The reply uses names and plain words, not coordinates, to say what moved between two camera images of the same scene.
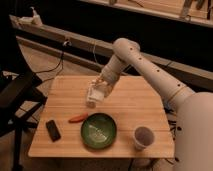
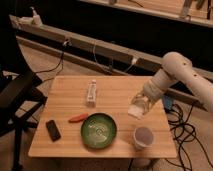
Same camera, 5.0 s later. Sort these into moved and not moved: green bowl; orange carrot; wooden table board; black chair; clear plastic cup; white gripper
Moved: clear plastic cup; white gripper
Not moved: green bowl; wooden table board; black chair; orange carrot
